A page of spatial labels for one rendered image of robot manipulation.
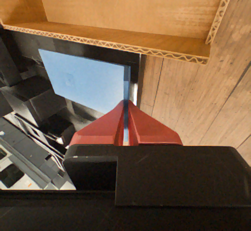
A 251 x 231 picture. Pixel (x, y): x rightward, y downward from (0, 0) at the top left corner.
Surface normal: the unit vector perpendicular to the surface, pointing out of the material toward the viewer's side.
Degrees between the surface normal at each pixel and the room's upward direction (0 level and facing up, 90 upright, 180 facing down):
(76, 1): 0
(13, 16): 90
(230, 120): 0
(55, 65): 1
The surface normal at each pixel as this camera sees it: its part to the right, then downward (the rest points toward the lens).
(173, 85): -0.49, 0.52
